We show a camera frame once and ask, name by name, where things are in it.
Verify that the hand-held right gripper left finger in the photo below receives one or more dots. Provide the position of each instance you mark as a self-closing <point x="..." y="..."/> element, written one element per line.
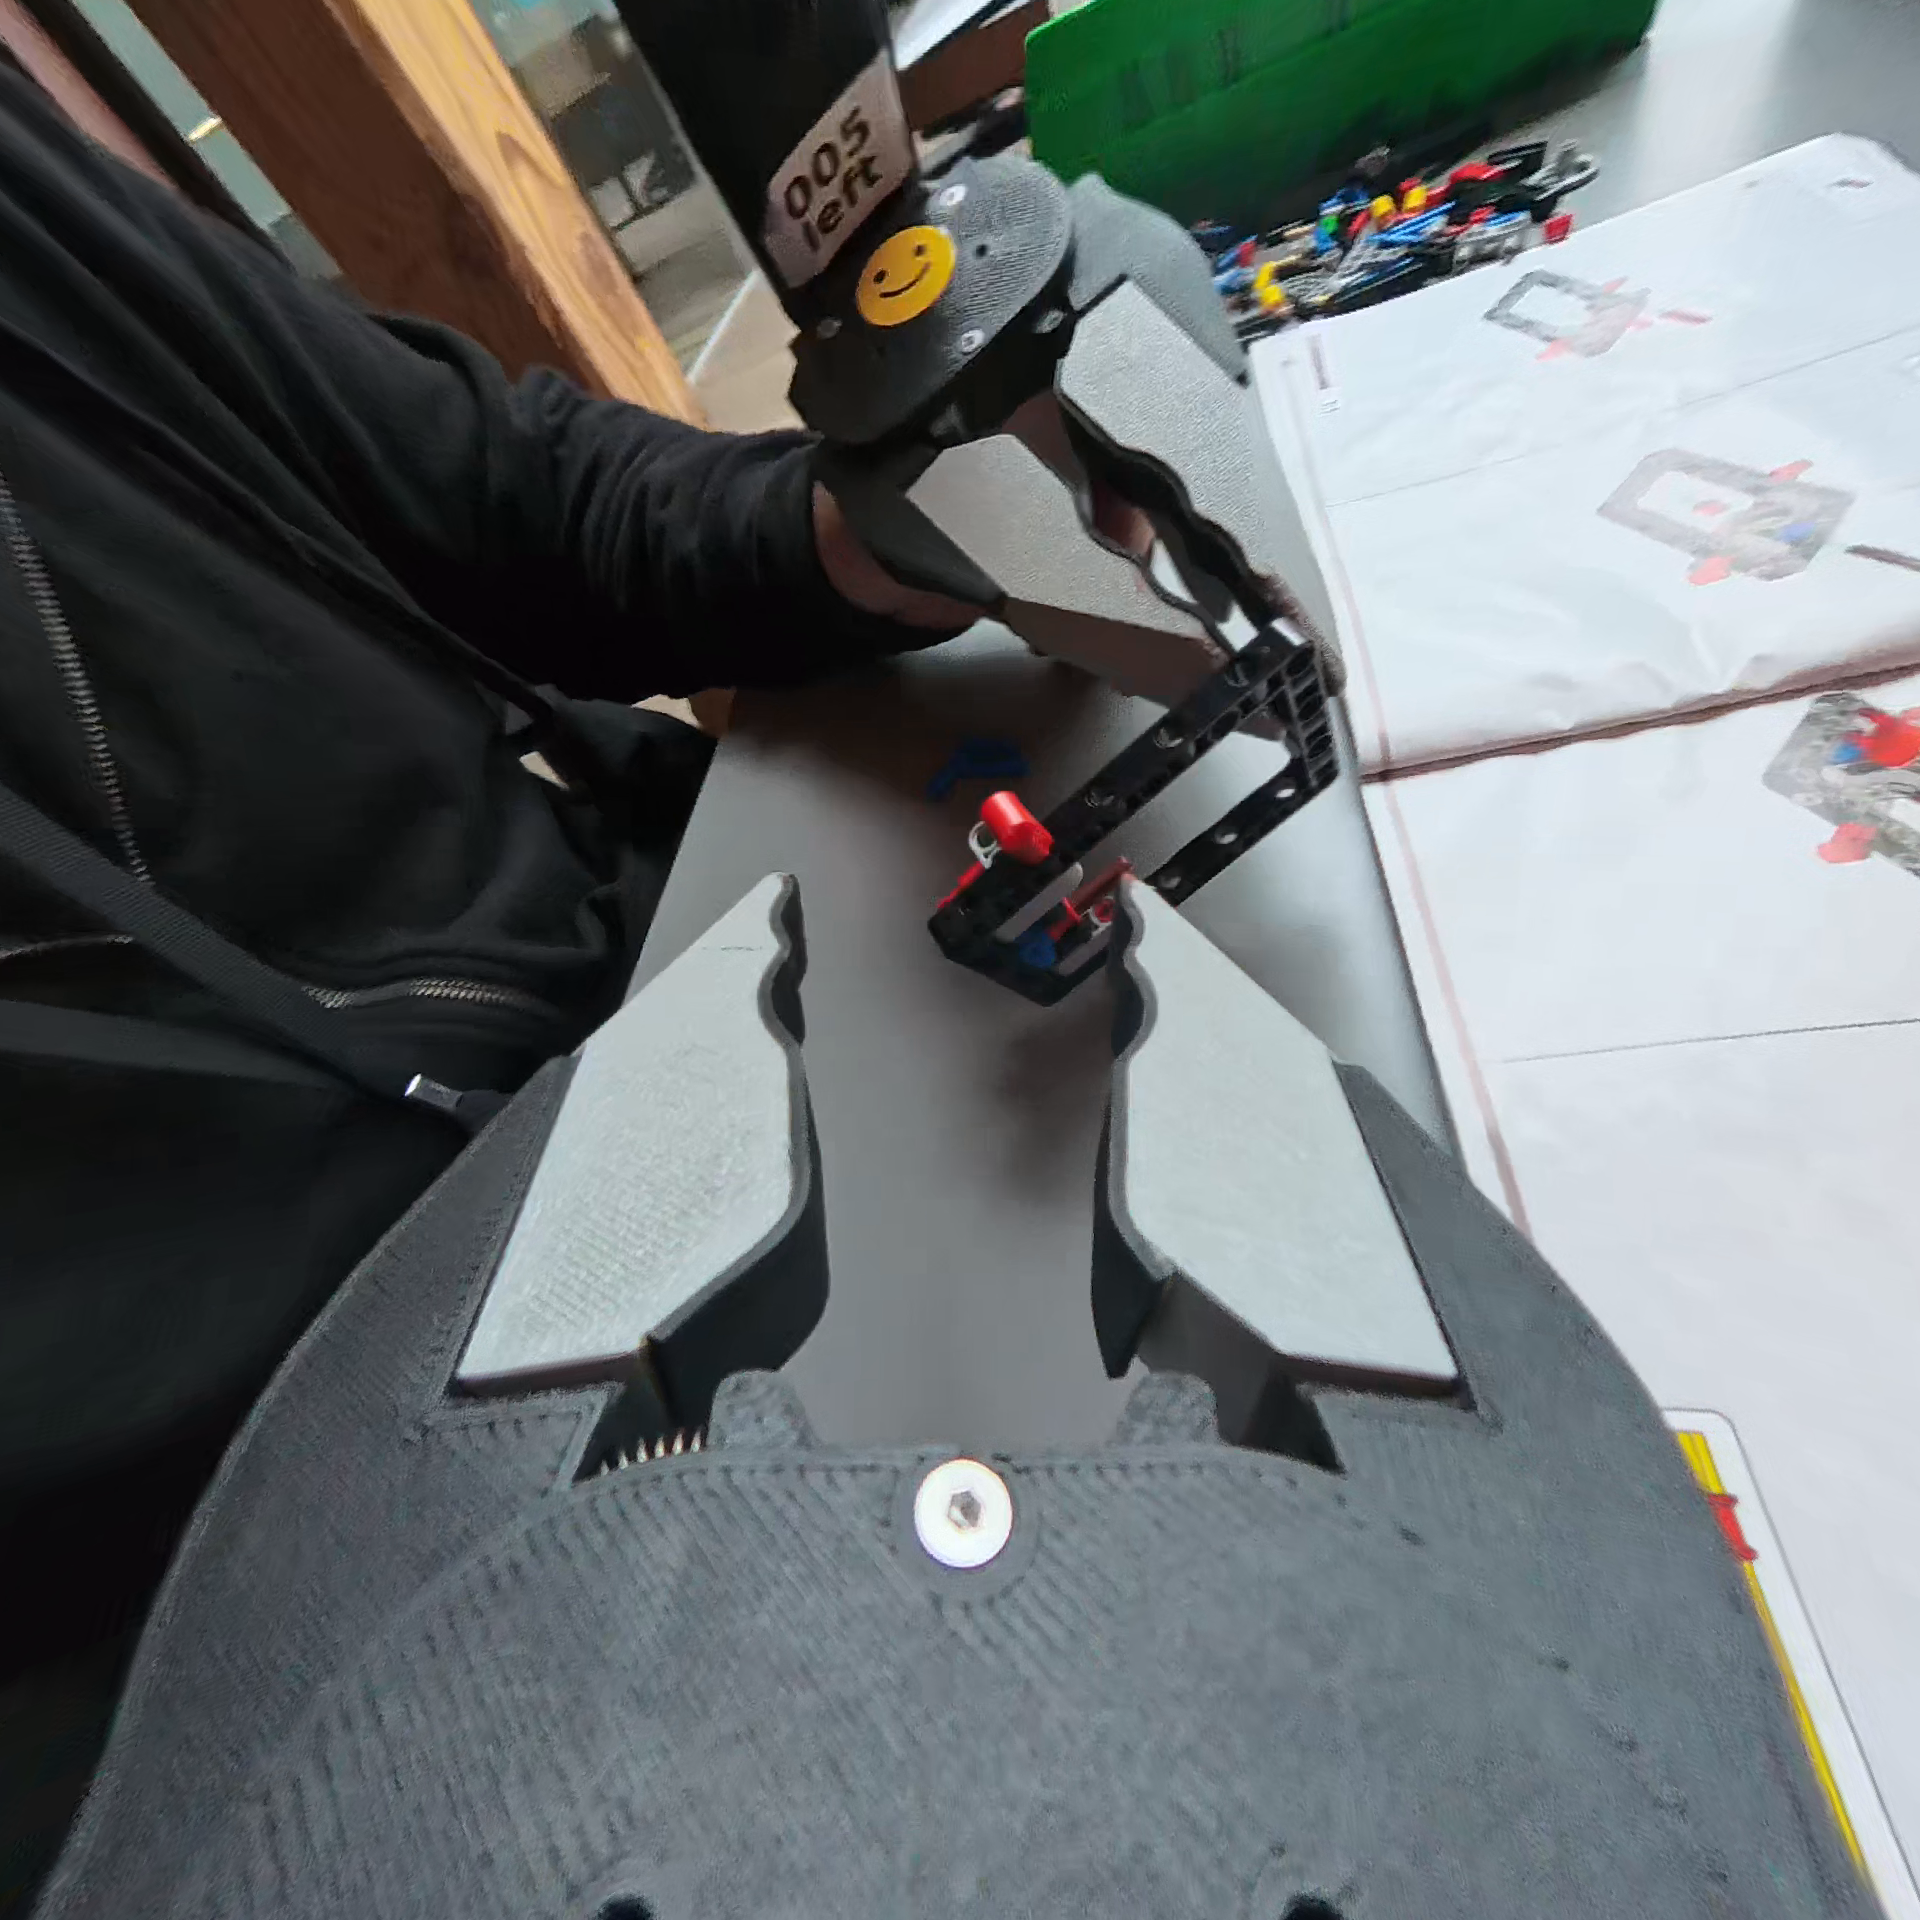
<point x="661" y="1184"/>

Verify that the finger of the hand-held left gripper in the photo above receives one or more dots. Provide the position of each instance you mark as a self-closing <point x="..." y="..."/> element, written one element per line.
<point x="1051" y="557"/>
<point x="1200" y="435"/>

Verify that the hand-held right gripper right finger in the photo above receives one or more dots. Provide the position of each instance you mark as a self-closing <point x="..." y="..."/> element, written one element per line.
<point x="1276" y="1184"/>

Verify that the black lego frame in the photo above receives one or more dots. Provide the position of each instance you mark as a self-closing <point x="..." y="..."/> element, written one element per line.
<point x="1172" y="744"/>

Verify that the person's left forearm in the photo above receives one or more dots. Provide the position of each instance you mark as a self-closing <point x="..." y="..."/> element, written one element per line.
<point x="661" y="525"/>

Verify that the pile of loose lego pieces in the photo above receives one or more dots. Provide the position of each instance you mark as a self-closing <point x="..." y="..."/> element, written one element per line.
<point x="1382" y="225"/>

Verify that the lego instruction booklet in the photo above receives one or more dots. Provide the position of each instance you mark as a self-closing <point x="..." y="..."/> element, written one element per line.
<point x="1652" y="902"/>

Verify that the person's left hand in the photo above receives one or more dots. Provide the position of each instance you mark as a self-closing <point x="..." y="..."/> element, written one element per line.
<point x="870" y="593"/>

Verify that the green plastic bin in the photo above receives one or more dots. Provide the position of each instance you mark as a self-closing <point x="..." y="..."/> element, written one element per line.
<point x="1276" y="89"/>

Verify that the person's torso in black jacket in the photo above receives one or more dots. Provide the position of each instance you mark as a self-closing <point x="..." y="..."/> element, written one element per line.
<point x="224" y="599"/>

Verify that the wooden post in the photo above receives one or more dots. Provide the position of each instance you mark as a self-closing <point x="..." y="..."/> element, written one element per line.
<point x="405" y="165"/>

